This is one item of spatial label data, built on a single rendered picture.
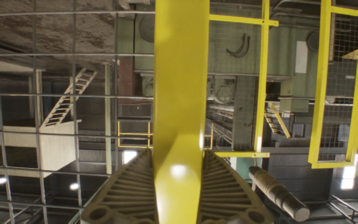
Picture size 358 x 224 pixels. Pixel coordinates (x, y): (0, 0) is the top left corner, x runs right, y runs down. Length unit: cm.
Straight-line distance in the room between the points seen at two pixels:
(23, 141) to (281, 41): 975
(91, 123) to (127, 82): 1137
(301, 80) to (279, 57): 45
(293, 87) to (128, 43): 232
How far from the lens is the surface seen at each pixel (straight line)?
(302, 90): 255
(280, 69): 236
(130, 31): 215
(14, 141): 972
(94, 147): 1248
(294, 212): 146
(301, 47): 261
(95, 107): 1277
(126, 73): 188
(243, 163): 205
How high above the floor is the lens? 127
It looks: 5 degrees up
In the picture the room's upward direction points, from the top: 178 degrees counter-clockwise
